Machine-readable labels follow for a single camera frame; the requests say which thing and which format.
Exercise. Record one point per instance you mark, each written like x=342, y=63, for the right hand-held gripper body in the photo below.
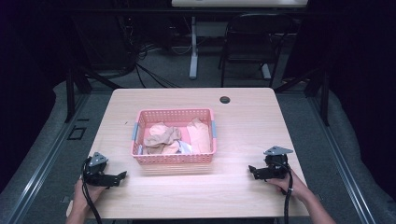
x=275, y=163

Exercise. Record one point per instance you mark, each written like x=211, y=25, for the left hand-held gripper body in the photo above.
x=97, y=169

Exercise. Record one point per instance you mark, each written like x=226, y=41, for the person's left hand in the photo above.
x=81, y=194

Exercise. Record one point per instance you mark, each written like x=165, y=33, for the person's right hand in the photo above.
x=294, y=186

